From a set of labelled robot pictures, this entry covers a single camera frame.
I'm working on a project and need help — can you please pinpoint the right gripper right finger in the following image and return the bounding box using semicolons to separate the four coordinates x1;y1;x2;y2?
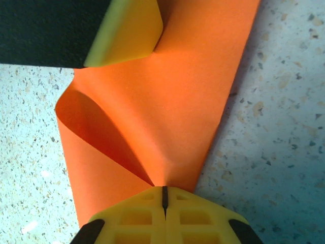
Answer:
165;187;264;244

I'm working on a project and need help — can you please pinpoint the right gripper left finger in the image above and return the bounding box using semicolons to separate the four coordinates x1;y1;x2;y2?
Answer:
73;186;166;244

